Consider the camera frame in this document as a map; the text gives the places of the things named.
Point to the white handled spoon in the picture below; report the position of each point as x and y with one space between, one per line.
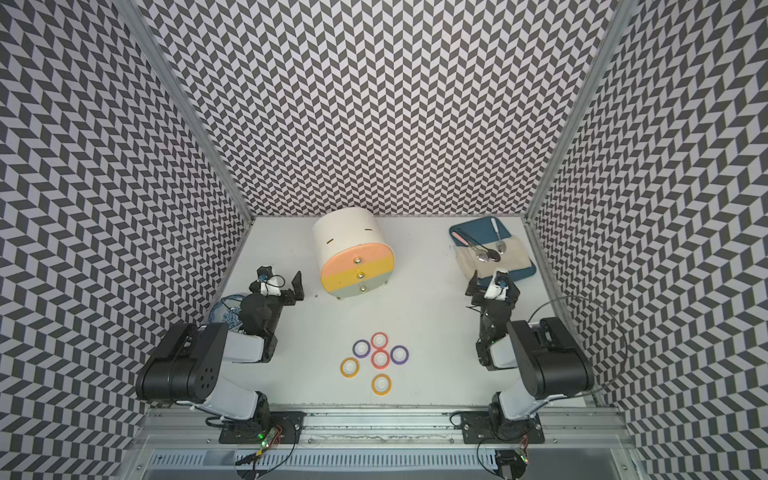
500 245

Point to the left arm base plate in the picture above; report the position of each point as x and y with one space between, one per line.
282 427

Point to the yellow tape roll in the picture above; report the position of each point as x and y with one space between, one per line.
349 367
381 384

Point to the pink handled spoon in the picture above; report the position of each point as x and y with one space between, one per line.
480 254

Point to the grey bottom drawer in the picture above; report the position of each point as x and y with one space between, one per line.
360 288

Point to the beige folded cloth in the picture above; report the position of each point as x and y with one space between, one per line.
515 261

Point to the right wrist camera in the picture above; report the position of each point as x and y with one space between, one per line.
494 291

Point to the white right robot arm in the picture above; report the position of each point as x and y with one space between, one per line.
549 361

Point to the yellow drawer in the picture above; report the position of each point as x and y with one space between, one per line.
372 275

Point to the white round drawer cabinet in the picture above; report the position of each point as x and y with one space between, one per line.
342 229

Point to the black handled spoon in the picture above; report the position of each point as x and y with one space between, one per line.
491 253

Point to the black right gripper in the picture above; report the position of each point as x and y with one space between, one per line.
477 290

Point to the orange top drawer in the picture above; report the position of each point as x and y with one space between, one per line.
378 255

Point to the red tape roll upper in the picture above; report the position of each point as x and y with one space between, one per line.
379 341

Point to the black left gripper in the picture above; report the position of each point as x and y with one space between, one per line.
298 290

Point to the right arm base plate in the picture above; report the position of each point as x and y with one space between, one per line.
478 426

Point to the aluminium front rail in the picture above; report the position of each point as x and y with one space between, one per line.
389 428

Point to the red tape roll lower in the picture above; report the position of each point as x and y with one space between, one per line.
380 359

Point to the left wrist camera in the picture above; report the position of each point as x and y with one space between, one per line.
273 287

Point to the teal tray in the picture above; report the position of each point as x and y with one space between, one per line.
482 230

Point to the red tape roll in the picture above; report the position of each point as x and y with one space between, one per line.
379 341
380 359

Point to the blue patterned bowl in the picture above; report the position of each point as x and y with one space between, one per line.
226 311

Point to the purple tape roll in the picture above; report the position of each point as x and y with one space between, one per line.
361 349
399 355

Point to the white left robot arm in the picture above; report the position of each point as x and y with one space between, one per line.
186 366

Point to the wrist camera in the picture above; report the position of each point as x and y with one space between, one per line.
273 287
494 291

